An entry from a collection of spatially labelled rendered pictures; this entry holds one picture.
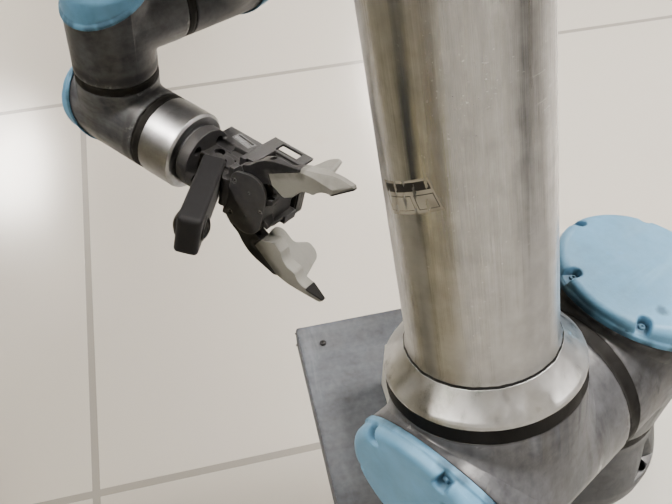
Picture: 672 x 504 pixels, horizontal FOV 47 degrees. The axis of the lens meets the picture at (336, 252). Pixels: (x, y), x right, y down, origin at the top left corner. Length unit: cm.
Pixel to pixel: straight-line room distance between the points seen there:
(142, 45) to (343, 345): 46
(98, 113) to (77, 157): 134
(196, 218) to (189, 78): 168
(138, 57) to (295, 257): 26
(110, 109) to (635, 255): 55
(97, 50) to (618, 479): 67
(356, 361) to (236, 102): 140
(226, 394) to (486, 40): 135
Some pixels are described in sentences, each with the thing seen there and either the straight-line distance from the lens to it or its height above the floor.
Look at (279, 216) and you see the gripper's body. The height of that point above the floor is 84.
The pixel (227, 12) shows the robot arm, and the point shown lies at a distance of 88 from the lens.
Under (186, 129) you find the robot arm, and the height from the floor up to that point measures 92.
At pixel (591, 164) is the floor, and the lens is 220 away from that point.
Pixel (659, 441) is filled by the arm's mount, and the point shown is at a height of 68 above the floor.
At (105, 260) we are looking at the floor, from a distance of 195.
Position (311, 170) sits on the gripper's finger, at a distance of 74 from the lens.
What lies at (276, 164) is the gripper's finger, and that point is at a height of 93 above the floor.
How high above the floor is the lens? 147
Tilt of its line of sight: 51 degrees down
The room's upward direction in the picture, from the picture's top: straight up
